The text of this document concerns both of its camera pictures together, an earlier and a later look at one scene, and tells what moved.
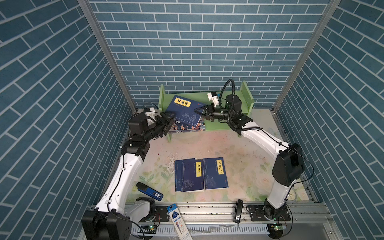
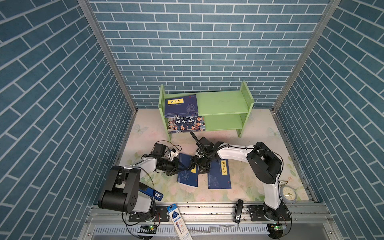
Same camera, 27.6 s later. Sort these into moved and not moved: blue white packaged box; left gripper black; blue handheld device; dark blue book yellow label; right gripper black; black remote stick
Moved: dark blue book yellow label; left gripper black; right gripper black
Not moved: blue white packaged box; black remote stick; blue handheld device
